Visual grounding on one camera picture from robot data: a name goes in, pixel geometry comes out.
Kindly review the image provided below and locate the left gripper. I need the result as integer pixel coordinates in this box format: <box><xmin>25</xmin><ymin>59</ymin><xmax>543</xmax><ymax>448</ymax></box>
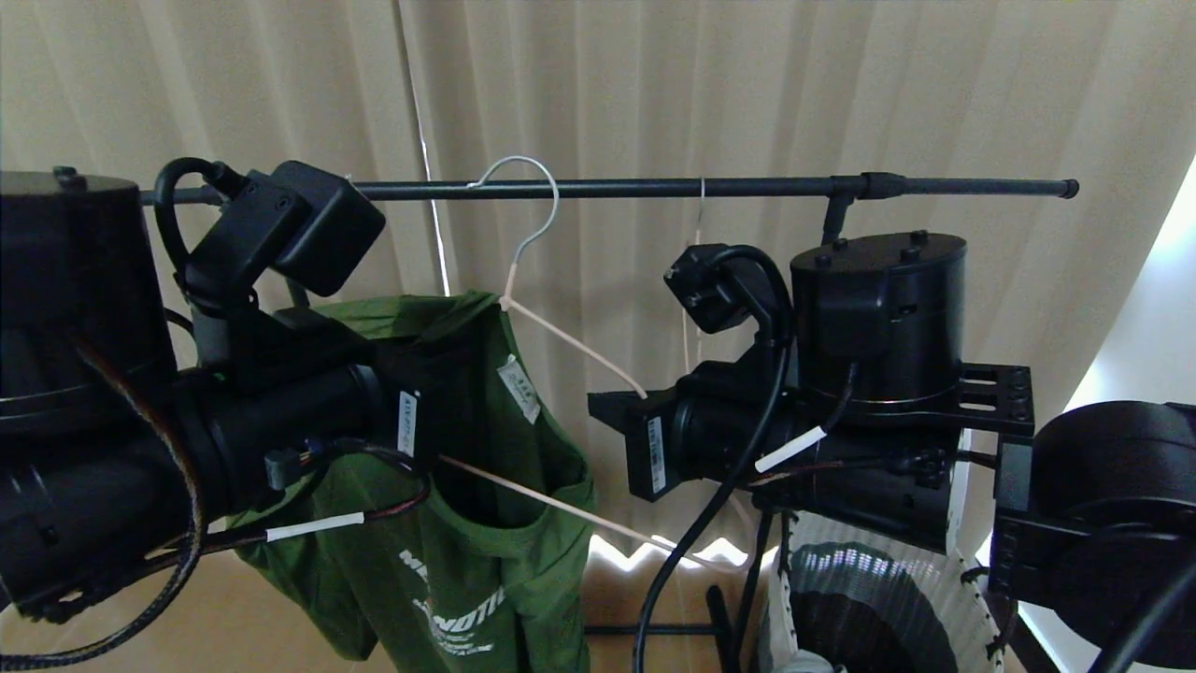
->
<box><xmin>196</xmin><ymin>360</ymin><xmax>426</xmax><ymax>513</ymax></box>

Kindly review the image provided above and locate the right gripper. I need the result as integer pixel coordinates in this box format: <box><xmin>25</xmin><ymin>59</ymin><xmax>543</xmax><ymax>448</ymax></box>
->
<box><xmin>586</xmin><ymin>366</ymin><xmax>784</xmax><ymax>504</ymax></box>

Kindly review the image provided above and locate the green long-sleeved shirt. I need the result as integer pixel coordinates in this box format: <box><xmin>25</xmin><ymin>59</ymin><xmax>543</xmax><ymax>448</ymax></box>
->
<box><xmin>227</xmin><ymin>292</ymin><xmax>599</xmax><ymax>673</ymax></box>

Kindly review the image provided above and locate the black clothes rack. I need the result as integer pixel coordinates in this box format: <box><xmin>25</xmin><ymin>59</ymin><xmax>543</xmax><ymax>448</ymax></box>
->
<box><xmin>140</xmin><ymin>172</ymin><xmax>1081</xmax><ymax>673</ymax></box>

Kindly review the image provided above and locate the white laundry basket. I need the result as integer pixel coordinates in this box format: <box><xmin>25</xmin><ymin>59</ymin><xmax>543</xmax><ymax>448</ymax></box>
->
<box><xmin>755</xmin><ymin>509</ymin><xmax>1021</xmax><ymax>673</ymax></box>

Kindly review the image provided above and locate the beige curtain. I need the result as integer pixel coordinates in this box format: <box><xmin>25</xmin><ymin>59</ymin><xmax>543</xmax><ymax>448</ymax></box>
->
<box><xmin>0</xmin><ymin>0</ymin><xmax>1196</xmax><ymax>571</ymax></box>

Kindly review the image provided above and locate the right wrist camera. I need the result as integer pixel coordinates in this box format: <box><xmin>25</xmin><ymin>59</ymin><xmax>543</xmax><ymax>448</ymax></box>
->
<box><xmin>663</xmin><ymin>243</ymin><xmax>795</xmax><ymax>351</ymax></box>

